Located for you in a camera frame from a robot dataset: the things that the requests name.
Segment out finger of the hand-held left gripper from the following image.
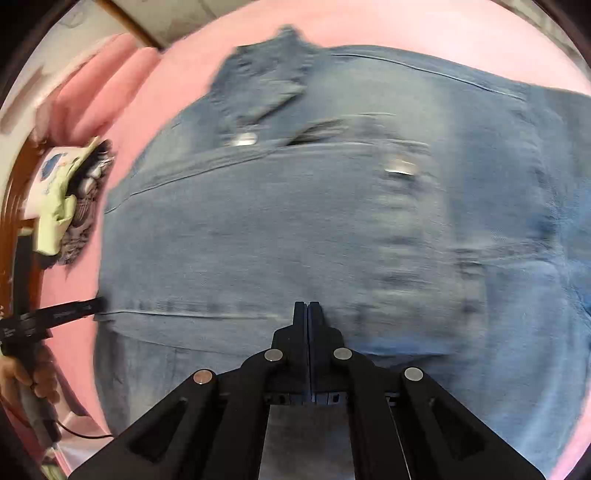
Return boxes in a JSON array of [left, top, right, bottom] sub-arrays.
[[45, 297, 108, 328]]

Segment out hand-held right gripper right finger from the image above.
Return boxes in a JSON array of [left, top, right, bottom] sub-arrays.
[[308, 301, 546, 480]]

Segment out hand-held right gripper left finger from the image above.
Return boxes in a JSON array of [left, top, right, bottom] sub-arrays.
[[68, 301, 309, 480]]

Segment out blue denim shirt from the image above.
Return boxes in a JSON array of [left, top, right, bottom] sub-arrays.
[[93, 27, 591, 476]]

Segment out person's left hand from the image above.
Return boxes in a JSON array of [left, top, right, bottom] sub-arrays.
[[0, 345, 62, 403]]

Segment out yellow-green cloth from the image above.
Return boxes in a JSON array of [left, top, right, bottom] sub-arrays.
[[34, 143, 101, 257]]

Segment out white cloth with blue print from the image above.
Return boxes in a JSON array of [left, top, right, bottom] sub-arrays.
[[25, 138, 100, 219]]

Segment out pink pillow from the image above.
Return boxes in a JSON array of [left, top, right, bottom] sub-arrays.
[[46, 34, 139, 141], [104, 47, 161, 118]]

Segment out pink bed sheet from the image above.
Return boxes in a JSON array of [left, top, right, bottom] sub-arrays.
[[32, 0, 591, 480]]

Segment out brown wooden trim strip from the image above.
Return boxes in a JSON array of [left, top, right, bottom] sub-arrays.
[[98, 0, 167, 51]]

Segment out brown wooden bed frame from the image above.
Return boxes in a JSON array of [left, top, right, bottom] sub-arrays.
[[0, 137, 47, 324]]

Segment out black cable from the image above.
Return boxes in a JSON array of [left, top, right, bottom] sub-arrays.
[[54, 418, 114, 438]]

